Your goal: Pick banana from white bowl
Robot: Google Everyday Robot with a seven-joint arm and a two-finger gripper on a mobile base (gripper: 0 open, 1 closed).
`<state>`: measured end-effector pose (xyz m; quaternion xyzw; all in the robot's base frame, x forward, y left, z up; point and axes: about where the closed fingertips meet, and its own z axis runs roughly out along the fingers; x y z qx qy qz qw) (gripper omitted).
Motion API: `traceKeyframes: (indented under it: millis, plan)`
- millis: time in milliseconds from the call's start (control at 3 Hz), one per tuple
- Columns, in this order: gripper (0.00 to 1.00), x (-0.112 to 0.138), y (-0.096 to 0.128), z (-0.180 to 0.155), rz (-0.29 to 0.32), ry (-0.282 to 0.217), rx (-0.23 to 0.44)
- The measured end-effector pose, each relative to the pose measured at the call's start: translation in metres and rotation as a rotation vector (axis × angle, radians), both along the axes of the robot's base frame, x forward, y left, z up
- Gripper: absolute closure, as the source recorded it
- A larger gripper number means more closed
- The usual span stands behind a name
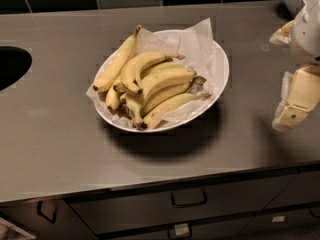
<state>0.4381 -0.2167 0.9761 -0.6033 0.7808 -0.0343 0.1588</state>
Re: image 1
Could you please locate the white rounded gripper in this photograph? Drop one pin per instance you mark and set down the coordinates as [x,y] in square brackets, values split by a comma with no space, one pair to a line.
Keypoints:
[307,34]

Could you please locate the curved yellow banana top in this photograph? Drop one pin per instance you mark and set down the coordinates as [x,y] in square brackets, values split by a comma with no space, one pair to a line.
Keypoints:
[131,73]

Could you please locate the long yellow banana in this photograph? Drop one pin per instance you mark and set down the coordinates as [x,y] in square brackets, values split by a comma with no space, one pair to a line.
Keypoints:
[104,81]

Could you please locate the yellow banana behind middle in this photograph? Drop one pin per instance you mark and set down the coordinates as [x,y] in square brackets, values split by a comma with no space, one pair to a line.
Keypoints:
[159,67]

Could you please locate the large yellow banana middle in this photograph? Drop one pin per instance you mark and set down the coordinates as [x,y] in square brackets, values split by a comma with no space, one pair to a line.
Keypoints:
[151,84]

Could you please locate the yellow banana lower middle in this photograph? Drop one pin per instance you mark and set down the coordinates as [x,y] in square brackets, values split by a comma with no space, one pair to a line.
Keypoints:
[162,95]

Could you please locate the yellow green banana bottom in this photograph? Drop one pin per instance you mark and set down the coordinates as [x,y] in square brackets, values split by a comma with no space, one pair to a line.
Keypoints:
[154,117]

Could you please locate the small yellow banana left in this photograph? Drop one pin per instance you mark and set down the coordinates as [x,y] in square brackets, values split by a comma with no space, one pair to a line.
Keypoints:
[112,99]

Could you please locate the white oval bowl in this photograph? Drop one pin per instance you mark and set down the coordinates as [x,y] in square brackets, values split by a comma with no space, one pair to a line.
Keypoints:
[213,70]

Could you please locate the right drawer front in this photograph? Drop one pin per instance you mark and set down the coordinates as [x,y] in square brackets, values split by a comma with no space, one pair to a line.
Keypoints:
[305,188]

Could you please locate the lower drawer with label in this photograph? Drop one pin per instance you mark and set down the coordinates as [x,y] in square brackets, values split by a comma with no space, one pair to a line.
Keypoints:
[200,229]

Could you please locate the round dark sink hole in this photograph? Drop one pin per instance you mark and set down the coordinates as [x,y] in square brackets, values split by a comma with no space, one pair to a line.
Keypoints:
[15,62]

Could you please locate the middle drawer with handle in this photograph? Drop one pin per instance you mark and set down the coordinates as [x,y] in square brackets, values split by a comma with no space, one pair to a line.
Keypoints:
[132,212]

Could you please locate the left cabinet door handle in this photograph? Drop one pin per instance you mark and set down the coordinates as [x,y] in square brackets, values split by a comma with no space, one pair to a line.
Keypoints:
[47,210]

